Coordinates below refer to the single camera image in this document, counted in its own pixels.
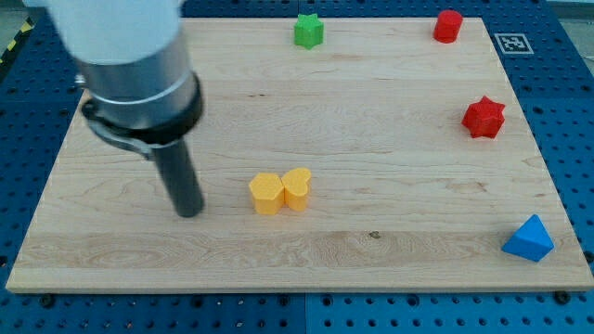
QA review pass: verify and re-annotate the green star block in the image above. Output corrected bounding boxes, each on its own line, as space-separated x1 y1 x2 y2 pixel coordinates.
293 13 324 49

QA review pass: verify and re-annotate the black cable clamp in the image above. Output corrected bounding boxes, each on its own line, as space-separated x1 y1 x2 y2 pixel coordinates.
81 74 203 160

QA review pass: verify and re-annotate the red star block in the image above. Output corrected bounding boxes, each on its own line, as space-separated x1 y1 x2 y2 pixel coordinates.
461 96 506 138

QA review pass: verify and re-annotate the blue triangular block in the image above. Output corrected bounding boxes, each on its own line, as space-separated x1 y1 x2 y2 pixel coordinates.
501 214 555 263

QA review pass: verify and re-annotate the yellow hexagon block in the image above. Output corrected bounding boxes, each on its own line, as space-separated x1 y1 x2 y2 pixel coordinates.
249 173 285 215

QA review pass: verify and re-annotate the fiducial marker tag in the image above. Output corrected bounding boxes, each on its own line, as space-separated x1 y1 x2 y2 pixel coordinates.
495 32 534 55

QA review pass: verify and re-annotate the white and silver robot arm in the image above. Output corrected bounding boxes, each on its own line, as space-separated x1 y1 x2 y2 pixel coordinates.
23 0 201 132

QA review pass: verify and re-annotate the yellow heart block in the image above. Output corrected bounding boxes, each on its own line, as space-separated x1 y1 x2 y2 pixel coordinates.
281 167 312 212

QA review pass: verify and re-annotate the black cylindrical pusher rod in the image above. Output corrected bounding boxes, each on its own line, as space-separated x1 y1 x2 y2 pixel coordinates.
151 139 204 218

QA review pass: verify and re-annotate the red cylinder block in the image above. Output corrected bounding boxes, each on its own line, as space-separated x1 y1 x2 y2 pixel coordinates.
433 9 463 44

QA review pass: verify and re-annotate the wooden board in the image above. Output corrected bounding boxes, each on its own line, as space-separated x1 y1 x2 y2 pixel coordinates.
6 18 593 294

